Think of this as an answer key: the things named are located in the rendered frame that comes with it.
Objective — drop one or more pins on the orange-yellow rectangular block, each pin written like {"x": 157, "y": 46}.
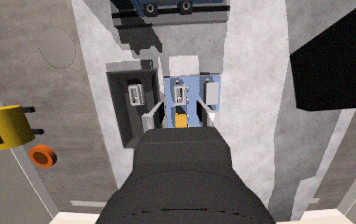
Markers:
{"x": 180, "y": 120}

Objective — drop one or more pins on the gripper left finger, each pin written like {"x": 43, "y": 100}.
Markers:
{"x": 155, "y": 117}

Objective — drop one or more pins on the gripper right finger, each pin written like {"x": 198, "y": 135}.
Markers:
{"x": 207, "y": 116}

